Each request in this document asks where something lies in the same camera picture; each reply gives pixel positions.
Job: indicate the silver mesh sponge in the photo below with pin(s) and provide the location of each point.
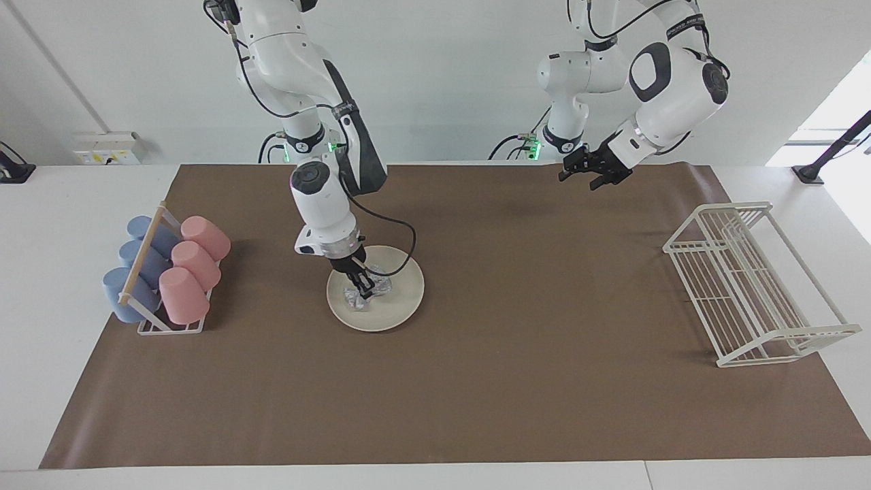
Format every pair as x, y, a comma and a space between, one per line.
381, 287

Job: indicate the cream round plate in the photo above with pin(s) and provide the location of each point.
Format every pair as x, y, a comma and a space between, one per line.
401, 299

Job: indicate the brown table mat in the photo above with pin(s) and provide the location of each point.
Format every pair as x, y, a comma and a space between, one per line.
510, 381

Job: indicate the black angled stand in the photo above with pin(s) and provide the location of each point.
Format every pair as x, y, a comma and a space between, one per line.
827, 153

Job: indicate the rack of pink blue cups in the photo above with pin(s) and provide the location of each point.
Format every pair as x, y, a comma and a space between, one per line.
143, 252

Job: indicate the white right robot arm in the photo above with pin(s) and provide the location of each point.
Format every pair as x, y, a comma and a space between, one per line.
286, 41

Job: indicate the blue cup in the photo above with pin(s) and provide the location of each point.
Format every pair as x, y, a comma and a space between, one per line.
139, 257
122, 299
143, 226

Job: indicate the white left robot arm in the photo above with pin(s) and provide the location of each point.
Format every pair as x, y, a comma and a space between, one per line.
674, 82

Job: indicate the white wall socket box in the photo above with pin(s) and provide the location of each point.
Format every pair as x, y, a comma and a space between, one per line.
105, 148

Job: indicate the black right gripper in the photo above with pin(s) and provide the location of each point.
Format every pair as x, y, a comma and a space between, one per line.
340, 257

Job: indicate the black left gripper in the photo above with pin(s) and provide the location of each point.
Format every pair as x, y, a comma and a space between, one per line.
605, 162

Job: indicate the black table clamp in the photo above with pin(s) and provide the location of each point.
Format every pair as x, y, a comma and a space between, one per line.
15, 170

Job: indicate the pink cup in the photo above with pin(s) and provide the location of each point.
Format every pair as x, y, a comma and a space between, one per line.
184, 299
207, 237
197, 265

